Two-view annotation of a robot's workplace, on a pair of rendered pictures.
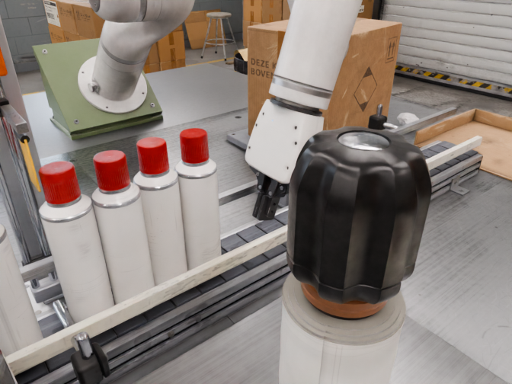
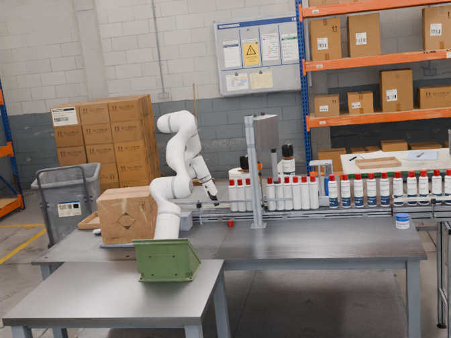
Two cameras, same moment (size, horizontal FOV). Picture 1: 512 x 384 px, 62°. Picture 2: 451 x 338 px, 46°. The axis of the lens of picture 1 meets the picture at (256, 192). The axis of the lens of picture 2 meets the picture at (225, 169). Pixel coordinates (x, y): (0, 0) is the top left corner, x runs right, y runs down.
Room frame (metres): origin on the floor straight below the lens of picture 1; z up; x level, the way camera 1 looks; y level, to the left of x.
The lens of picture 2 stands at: (2.50, 2.56, 1.88)
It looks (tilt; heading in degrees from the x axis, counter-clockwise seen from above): 13 degrees down; 231
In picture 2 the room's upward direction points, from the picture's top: 6 degrees counter-clockwise
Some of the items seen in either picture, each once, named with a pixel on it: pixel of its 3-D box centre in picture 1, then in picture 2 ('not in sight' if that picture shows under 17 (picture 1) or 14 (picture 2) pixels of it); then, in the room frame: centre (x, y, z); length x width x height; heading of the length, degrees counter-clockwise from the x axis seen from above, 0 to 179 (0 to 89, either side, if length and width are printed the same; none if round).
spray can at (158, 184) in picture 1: (161, 218); (241, 195); (0.44, 0.12, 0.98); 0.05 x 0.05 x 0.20
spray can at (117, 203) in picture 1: (123, 236); (249, 194); (0.41, 0.15, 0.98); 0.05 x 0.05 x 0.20
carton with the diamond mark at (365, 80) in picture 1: (322, 81); (129, 214); (1.08, -0.17, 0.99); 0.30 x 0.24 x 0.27; 138
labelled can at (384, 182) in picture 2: not in sight; (384, 189); (-0.10, 0.79, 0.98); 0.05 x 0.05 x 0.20
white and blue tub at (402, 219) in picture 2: not in sight; (402, 220); (0.05, 0.99, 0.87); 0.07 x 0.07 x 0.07
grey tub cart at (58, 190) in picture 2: not in sight; (72, 203); (0.43, -2.60, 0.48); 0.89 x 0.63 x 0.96; 59
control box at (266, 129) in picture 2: not in sight; (262, 133); (0.39, 0.31, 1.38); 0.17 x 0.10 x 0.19; 4
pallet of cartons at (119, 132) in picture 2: not in sight; (110, 153); (-0.64, -3.73, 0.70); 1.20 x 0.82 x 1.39; 136
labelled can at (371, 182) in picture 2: not in sight; (371, 189); (-0.05, 0.73, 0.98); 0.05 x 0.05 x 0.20
